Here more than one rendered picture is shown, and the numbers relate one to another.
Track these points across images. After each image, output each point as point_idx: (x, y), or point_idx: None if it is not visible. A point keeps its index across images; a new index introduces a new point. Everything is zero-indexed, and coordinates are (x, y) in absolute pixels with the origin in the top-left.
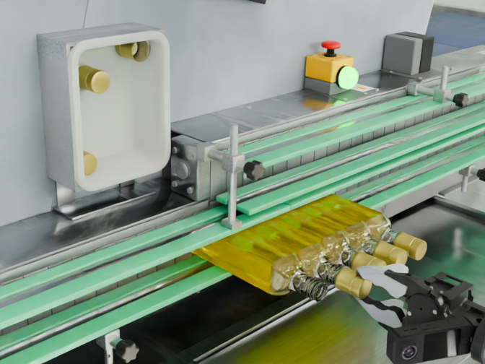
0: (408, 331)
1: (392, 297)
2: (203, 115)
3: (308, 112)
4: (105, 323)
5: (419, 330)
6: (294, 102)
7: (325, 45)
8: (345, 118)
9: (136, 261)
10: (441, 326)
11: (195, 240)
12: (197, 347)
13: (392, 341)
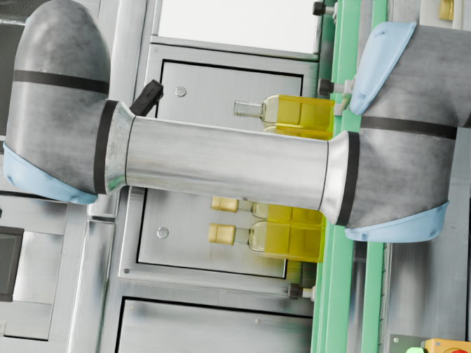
0: (151, 90)
1: (236, 262)
2: (466, 167)
3: (395, 261)
4: (342, 4)
5: (144, 95)
6: (434, 285)
7: (460, 349)
8: (370, 307)
9: (351, 17)
10: (134, 108)
11: (343, 71)
12: (312, 87)
13: (155, 80)
